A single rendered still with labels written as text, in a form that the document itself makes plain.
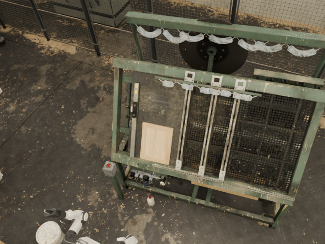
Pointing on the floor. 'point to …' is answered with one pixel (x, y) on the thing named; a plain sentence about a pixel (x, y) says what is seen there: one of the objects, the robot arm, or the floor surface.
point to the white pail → (49, 233)
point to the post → (117, 188)
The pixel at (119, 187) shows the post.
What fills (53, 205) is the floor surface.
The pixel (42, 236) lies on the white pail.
